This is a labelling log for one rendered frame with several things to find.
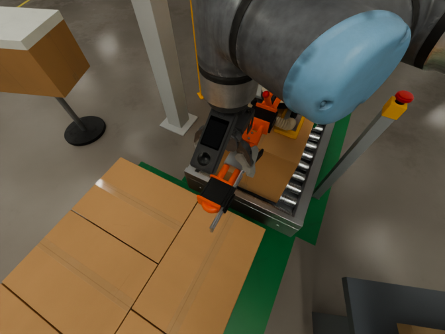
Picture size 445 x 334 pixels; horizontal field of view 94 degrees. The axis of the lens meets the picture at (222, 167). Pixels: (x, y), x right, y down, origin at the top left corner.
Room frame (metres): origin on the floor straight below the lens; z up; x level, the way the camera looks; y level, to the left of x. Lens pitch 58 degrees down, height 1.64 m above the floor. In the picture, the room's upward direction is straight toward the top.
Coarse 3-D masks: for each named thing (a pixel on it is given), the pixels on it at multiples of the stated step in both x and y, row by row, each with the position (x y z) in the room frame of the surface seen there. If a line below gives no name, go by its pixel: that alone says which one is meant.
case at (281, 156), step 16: (272, 128) 0.64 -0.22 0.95; (304, 128) 0.64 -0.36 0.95; (272, 144) 0.55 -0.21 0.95; (288, 144) 0.55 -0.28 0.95; (304, 144) 0.55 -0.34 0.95; (272, 160) 0.49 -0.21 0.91; (288, 160) 0.47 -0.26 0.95; (224, 176) 0.59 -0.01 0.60; (256, 176) 0.51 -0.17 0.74; (272, 176) 0.48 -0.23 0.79; (288, 176) 0.45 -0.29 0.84; (256, 192) 0.50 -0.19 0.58; (272, 192) 0.47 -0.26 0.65
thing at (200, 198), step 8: (216, 176) 0.31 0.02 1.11; (208, 184) 0.28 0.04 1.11; (216, 184) 0.28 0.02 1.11; (224, 184) 0.28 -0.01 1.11; (232, 184) 0.28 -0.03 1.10; (208, 192) 0.25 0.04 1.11; (216, 192) 0.25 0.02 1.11; (224, 192) 0.25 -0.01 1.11; (200, 200) 0.24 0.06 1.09; (208, 200) 0.23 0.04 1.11; (216, 200) 0.23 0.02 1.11
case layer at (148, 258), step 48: (96, 192) 0.52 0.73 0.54; (144, 192) 0.52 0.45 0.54; (48, 240) 0.25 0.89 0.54; (96, 240) 0.25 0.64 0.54; (144, 240) 0.25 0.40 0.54; (192, 240) 0.25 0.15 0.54; (240, 240) 0.25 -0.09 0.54; (0, 288) 0.04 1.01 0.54; (48, 288) 0.04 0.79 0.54; (96, 288) 0.04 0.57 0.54; (144, 288) 0.04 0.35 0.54; (192, 288) 0.04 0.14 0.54; (240, 288) 0.04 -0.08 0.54
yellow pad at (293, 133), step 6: (282, 114) 0.71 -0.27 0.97; (288, 114) 0.70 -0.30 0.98; (294, 114) 0.67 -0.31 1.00; (300, 120) 0.66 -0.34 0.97; (300, 126) 0.63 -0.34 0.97; (276, 132) 0.61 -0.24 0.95; (282, 132) 0.60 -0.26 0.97; (288, 132) 0.60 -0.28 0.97; (294, 132) 0.60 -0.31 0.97; (294, 138) 0.58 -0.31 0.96
